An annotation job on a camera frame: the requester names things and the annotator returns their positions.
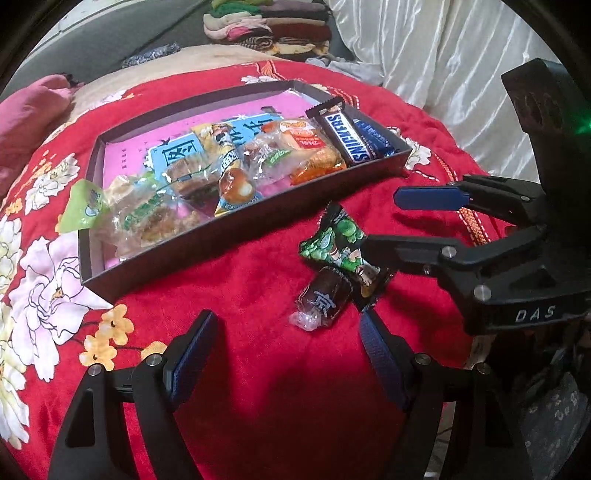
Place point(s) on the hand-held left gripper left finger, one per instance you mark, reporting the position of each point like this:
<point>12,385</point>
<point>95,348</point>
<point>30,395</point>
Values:
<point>191,360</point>

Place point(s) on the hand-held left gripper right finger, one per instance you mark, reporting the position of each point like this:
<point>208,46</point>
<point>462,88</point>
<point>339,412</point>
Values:
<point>383,364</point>

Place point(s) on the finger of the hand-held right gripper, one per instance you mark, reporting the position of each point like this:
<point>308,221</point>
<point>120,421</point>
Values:
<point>425,197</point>
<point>406,251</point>

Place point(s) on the green candy packet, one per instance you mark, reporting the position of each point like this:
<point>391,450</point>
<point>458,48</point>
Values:
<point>341,244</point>

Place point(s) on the brown candy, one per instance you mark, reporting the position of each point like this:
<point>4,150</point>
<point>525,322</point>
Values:
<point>325,295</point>

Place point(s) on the dark brown cardboard tray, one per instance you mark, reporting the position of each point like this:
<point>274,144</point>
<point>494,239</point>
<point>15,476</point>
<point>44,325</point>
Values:
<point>207,249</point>

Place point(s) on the orange snack packet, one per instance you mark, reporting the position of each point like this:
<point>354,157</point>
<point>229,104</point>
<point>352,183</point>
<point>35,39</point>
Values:
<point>318,159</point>

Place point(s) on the green label pastry packet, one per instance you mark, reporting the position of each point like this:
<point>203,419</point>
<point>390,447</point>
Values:
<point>143,217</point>

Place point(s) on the dark blue snack packet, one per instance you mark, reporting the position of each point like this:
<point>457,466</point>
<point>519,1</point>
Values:
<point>376,137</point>

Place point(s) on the red floral blanket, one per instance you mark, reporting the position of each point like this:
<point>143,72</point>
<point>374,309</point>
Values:
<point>277,392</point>

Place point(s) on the brown chocolate bar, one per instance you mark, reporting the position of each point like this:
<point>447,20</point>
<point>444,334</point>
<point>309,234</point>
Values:
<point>346,134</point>

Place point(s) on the white satin cloth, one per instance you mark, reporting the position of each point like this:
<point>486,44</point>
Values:
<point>438,69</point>

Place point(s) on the grey floral cloth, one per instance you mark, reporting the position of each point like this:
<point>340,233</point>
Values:
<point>554,415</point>

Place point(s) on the white crumpled cloth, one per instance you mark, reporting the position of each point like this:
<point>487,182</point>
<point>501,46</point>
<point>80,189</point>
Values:
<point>355,69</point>

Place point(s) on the long yellow snack packet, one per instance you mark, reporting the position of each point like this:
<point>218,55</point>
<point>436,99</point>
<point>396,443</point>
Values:
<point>235,184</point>

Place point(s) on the clear packet brown pastry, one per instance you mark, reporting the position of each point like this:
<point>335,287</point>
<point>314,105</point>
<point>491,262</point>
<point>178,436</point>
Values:
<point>189,177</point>

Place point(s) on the pink book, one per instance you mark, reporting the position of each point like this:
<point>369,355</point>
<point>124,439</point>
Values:
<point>138,157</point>

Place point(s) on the stack of folded clothes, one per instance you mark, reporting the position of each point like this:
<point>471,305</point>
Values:
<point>277,27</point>

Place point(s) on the pink pillow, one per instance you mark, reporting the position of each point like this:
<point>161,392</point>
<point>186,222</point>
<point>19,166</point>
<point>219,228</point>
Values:
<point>32,115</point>

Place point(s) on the blue patterned cloth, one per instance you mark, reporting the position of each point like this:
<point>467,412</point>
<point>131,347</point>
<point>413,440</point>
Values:
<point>152,53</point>

